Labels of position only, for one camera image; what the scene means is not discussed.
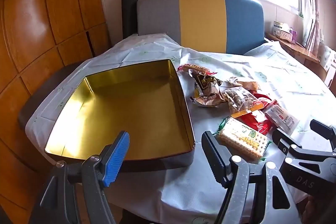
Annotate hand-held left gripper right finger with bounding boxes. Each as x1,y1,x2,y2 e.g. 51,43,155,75
202,131,302,224

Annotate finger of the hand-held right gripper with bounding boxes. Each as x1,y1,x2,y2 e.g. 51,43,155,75
310,119,336,153
272,128,302,159

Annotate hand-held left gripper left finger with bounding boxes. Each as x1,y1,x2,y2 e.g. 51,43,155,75
29,131,130,224

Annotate white red-label snack packet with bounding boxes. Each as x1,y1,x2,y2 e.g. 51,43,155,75
262,99,300,134

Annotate green-edged cracker packet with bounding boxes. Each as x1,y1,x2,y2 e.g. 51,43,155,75
214,117,272,161

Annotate red snack packet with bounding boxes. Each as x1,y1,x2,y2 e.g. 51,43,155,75
251,91,272,106
232,109,275,135

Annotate gold-lined tin box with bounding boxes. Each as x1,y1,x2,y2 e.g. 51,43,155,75
44,59,196,172

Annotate brown sesame paste sachet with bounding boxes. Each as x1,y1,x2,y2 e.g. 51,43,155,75
189,94,227,107
193,70,223,98

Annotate clear orange-edged nut packet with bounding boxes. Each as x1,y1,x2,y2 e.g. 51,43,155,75
222,86,264,119

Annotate golden pastry packet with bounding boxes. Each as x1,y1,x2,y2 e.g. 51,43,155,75
227,76,260,90

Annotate red orange long snack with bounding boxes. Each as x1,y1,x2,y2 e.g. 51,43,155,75
178,64,218,76

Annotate wooden side desk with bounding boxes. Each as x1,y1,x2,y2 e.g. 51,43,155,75
265,32,321,64

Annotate white cloud-print tablecloth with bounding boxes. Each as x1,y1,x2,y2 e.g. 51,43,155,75
25,34,336,224

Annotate ornate tissue box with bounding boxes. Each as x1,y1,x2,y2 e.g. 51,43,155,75
274,28,293,42

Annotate white green box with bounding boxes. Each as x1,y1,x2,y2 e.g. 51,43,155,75
273,21,289,33

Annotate grey yellow blue chair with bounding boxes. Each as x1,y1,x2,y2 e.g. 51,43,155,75
136,0,264,54

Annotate wooden wardrobe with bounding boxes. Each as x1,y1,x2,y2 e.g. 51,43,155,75
0,0,111,224

